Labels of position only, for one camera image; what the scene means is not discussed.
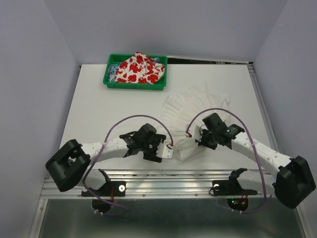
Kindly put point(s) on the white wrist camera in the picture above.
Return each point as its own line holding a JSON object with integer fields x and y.
{"x": 164, "y": 151}
{"x": 198, "y": 131}

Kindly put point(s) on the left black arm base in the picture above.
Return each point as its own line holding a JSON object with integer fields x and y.
{"x": 103, "y": 192}

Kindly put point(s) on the aluminium mounting rail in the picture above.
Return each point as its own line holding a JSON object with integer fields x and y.
{"x": 151, "y": 184}

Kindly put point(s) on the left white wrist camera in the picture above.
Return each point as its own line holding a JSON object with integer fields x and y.
{"x": 164, "y": 151}

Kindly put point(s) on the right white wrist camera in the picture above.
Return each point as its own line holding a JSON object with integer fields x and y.
{"x": 198, "y": 131}

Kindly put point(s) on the white pleated skirt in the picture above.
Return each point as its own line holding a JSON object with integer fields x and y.
{"x": 178, "y": 111}

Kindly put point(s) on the green plastic bin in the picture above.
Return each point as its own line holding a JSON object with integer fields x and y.
{"x": 116, "y": 58}

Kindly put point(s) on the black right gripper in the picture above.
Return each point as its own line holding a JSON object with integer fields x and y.
{"x": 203, "y": 144}

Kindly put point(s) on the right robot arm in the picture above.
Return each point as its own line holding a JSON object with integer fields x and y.
{"x": 289, "y": 179}

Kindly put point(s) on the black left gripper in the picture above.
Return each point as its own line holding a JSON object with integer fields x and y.
{"x": 156, "y": 138}

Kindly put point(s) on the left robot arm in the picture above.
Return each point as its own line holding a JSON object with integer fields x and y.
{"x": 72, "y": 164}

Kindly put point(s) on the red floral white skirt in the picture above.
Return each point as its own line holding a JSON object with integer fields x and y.
{"x": 139, "y": 69}

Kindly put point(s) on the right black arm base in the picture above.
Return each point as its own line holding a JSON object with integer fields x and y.
{"x": 231, "y": 187}

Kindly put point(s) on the blue patterned skirt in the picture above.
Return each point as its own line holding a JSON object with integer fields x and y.
{"x": 111, "y": 72}

